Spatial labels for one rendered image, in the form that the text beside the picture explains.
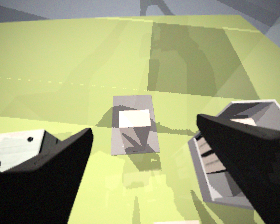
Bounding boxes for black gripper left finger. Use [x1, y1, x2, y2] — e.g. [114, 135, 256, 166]
[0, 127, 94, 224]

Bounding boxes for grey open-top bin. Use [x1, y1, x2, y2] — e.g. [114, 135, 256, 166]
[188, 99, 280, 211]

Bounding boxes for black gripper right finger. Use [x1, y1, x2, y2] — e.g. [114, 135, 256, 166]
[196, 114, 280, 224]

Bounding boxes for beige cardboard box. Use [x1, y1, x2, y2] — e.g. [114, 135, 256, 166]
[201, 154, 227, 174]
[197, 118, 256, 158]

